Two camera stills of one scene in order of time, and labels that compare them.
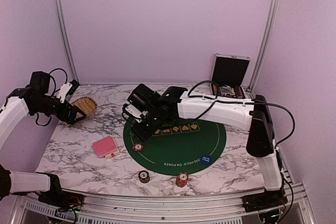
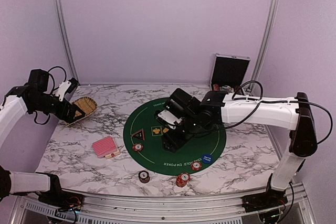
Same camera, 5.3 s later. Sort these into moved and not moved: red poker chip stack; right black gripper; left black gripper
Moved: right black gripper
Not moved: red poker chip stack; left black gripper
